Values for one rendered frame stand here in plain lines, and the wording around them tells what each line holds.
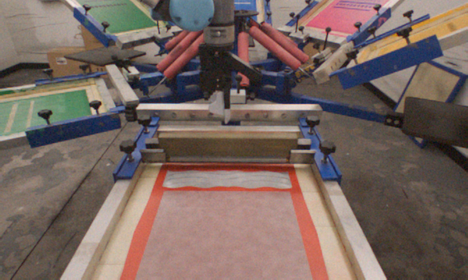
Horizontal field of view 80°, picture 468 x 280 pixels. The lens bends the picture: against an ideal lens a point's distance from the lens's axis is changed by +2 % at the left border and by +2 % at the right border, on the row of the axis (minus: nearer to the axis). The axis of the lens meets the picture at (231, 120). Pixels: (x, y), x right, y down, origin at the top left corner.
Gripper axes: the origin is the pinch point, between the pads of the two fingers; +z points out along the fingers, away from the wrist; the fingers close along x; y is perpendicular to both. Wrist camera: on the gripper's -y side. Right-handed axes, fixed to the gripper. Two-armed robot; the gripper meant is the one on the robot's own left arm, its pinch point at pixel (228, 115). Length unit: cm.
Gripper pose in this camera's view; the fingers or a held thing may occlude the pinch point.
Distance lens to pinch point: 77.7
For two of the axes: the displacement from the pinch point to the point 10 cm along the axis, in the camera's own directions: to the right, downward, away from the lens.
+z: 0.1, 8.9, 4.6
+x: -0.1, 4.6, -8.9
